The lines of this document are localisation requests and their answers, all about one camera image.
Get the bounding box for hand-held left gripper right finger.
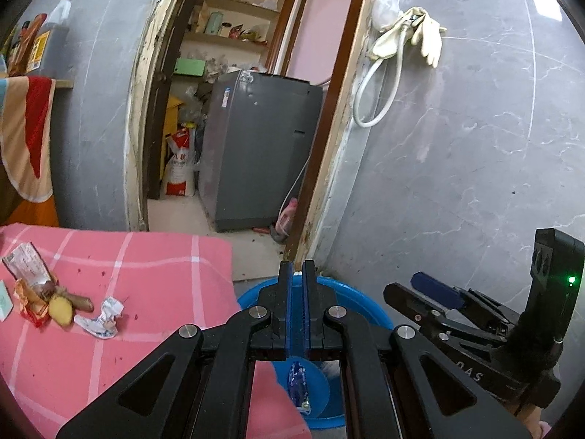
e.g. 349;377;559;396
303;260;534;439

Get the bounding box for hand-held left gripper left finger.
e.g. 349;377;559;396
55;260;294;439

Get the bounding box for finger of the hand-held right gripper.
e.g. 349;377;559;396
410;271;520;331
383;282;504;349

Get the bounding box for blue plastic wrapper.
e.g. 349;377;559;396
286;360;312;414

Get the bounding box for blue plastic basin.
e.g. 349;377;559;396
237;275;396;431

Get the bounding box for ginger piece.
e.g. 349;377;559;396
48;293;95;329

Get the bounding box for orange foil wrapper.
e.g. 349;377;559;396
14;279;58;327

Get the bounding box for white paper wrapper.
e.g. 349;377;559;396
2;243;53;291

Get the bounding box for pink checked tablecloth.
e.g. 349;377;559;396
0;223;312;439

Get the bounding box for grey washing machine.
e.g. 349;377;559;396
199;71;324;233

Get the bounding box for white red rice bag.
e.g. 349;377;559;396
163;127;199;197

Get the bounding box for cream rubber gloves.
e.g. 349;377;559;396
369;7;448;67

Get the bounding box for orange cloth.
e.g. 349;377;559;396
18;194;60;228

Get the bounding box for green flat box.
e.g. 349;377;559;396
174;58;205;77

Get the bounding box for pale green box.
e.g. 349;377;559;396
0;279;14;322

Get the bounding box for red beige striped towel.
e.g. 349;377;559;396
0;75;56;203

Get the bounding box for dark jug yellow label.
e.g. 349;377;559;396
28;27;69;76

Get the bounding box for red orange packet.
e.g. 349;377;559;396
9;13;48;76

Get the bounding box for clear oil bottle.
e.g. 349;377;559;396
43;0;74;28

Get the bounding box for white hose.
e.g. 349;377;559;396
353;23;407;129

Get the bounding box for worn wooden door frame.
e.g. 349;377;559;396
125;0;385;270

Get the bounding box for wooden wall shelves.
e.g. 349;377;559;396
180;0;293;56

